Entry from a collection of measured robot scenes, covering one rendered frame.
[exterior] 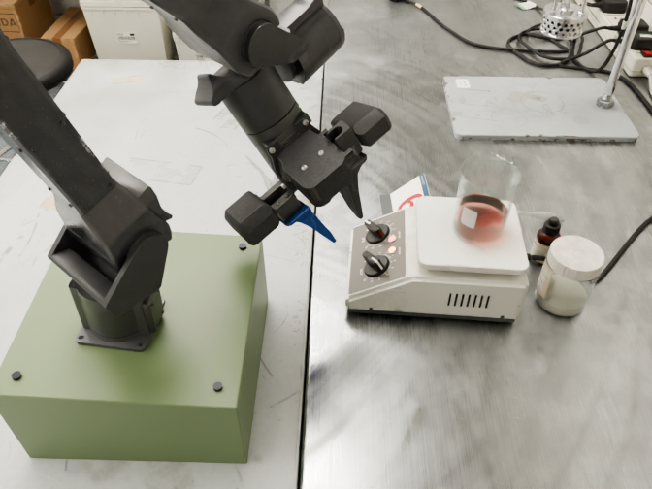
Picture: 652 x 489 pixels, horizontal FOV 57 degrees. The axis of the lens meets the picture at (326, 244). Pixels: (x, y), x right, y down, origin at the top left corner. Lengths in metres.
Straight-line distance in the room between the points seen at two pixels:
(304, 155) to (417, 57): 0.75
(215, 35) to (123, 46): 2.52
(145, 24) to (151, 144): 1.91
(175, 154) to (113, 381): 0.51
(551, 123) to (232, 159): 0.53
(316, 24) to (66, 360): 0.38
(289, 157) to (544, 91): 0.71
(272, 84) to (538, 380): 0.41
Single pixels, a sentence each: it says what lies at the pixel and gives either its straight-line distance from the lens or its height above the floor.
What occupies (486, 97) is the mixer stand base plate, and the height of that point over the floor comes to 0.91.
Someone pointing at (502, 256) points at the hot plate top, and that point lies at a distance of 0.69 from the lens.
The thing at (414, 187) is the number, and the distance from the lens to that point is 0.85.
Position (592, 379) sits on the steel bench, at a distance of 0.72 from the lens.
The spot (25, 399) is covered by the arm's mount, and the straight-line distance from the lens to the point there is 0.58.
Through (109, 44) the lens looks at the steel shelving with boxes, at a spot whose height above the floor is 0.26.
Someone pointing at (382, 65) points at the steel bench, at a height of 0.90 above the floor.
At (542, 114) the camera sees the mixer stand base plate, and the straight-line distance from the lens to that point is 1.11.
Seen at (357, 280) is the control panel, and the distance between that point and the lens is 0.71.
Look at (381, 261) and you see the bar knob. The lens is 0.70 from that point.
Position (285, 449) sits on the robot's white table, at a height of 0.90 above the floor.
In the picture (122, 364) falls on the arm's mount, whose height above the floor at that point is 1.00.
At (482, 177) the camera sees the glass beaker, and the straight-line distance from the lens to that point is 0.70.
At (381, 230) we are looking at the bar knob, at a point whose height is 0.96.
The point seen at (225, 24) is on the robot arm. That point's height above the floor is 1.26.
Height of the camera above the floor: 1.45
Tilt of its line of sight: 43 degrees down
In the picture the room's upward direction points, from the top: straight up
